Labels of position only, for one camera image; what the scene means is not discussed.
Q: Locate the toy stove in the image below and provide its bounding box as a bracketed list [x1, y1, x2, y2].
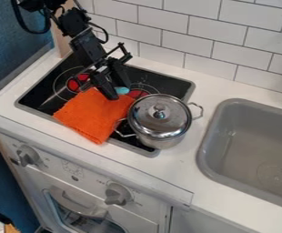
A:
[13, 50, 197, 158]

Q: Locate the silver lid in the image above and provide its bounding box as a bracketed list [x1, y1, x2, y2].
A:
[126, 93, 194, 137]

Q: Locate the orange cloth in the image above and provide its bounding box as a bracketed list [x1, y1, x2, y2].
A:
[51, 86, 137, 146]

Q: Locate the blue spatula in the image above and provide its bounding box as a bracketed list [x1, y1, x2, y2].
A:
[113, 86, 132, 96]

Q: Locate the toy sink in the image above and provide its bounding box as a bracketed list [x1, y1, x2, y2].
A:
[196, 97, 282, 213]

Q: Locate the silver pot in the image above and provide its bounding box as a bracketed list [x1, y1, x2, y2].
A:
[113, 93, 206, 150]

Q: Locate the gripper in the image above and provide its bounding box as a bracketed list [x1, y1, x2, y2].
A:
[67, 27, 134, 101]

